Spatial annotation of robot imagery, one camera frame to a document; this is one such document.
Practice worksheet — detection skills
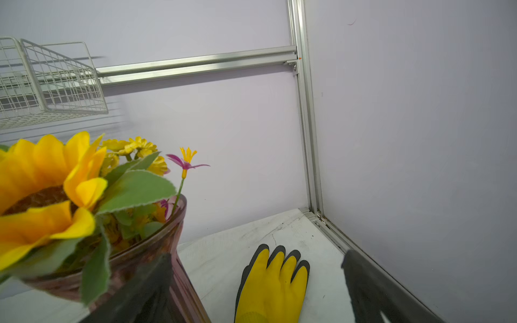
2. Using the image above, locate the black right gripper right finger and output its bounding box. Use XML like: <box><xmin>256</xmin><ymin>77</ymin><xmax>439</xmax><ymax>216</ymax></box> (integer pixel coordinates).
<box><xmin>341</xmin><ymin>250</ymin><xmax>442</xmax><ymax>322</ymax></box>

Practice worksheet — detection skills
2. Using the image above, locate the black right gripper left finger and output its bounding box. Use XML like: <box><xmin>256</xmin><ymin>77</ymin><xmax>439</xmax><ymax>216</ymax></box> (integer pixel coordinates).
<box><xmin>82</xmin><ymin>254</ymin><xmax>174</xmax><ymax>322</ymax></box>

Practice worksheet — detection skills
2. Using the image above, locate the purple ribbed glass vase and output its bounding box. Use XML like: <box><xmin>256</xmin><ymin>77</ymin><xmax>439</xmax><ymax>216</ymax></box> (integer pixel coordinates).
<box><xmin>23</xmin><ymin>195</ymin><xmax>210</xmax><ymax>322</ymax></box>

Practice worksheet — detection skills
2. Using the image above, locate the yellow black work glove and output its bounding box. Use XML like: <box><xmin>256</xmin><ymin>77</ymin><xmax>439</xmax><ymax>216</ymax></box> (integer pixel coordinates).
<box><xmin>234</xmin><ymin>244</ymin><xmax>310</xmax><ymax>323</ymax></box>

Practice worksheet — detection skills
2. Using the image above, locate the artificial sunflower bouquet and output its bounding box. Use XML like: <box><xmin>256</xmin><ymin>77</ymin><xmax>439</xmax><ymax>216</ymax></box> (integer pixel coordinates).
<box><xmin>1</xmin><ymin>132</ymin><xmax>196</xmax><ymax>307</ymax></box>

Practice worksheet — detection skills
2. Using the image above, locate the white wire wall basket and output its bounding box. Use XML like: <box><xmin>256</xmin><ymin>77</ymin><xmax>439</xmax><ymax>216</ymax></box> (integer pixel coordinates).
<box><xmin>1</xmin><ymin>36</ymin><xmax>109</xmax><ymax>130</ymax></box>

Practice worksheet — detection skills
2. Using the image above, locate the aluminium frame back rail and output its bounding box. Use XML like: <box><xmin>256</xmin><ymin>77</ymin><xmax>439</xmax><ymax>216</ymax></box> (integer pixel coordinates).
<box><xmin>96</xmin><ymin>46</ymin><xmax>298</xmax><ymax>86</ymax></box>

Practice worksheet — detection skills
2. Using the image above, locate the aluminium frame right post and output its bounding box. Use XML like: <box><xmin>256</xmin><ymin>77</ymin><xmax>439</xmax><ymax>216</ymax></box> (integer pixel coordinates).
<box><xmin>287</xmin><ymin>0</ymin><xmax>323</xmax><ymax>216</ymax></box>

